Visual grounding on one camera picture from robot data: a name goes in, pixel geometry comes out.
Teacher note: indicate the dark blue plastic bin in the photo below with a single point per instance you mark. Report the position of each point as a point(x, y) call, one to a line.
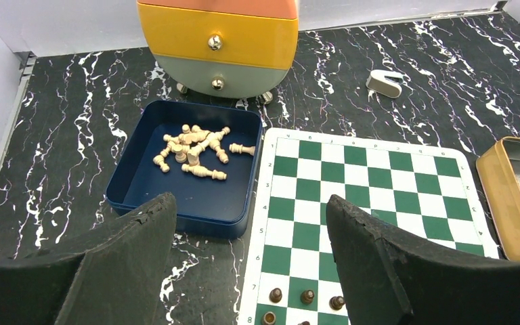
point(205, 206)

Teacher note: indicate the brown rook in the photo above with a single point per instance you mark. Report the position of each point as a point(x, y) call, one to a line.
point(268, 318)

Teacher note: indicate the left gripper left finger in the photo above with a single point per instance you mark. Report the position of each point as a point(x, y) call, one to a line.
point(108, 275)

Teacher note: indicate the round drawer cabinet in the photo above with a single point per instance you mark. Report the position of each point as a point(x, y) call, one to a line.
point(229, 49)

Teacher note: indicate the small white blue clip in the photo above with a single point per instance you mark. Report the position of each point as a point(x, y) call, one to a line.
point(385, 82)

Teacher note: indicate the green white chess board mat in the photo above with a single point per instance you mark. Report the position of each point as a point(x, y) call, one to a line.
point(425, 190)

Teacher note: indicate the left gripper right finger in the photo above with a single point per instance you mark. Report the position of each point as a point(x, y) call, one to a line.
point(390, 276)

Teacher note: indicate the brown pawn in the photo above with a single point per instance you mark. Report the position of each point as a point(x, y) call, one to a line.
point(336, 302)
point(275, 295)
point(307, 296)

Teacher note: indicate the pile of light chess pieces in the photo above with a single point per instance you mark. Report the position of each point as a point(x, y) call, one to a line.
point(187, 147)

